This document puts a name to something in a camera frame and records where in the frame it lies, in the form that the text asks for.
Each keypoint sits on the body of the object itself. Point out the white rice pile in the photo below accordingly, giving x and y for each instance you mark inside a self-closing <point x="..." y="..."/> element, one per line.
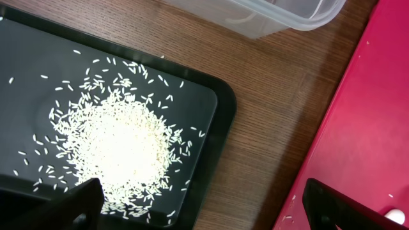
<point x="76" y="115"/>

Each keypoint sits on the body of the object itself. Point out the black plastic tray bin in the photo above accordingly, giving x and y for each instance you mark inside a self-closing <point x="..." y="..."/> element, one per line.
<point x="22" y="33"/>

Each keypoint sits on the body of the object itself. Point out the clear plastic bin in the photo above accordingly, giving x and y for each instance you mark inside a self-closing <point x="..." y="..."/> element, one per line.
<point x="257" y="18"/>

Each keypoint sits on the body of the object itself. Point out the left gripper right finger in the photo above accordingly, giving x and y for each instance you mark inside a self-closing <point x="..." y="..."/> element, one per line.
<point x="327" y="208"/>

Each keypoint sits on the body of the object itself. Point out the white plastic spoon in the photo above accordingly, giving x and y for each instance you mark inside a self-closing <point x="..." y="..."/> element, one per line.
<point x="396" y="216"/>

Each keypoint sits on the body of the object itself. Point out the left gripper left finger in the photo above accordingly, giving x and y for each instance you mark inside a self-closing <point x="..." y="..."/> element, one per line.
<point x="79" y="208"/>

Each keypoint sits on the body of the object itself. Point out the red serving tray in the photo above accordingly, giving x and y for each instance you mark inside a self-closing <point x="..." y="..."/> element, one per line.
<point x="361" y="147"/>

